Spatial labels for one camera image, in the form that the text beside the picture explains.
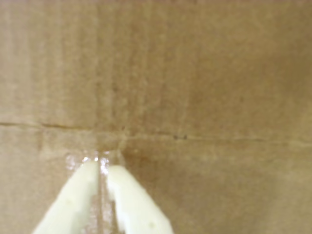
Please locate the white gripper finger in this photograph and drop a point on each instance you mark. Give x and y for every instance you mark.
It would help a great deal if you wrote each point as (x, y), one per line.
(70, 202)
(136, 204)

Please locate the clear packing tape strip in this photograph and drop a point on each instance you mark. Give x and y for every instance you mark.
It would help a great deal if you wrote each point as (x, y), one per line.
(73, 161)

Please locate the brown cardboard sheet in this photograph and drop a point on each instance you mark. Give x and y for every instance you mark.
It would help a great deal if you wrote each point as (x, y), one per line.
(195, 73)

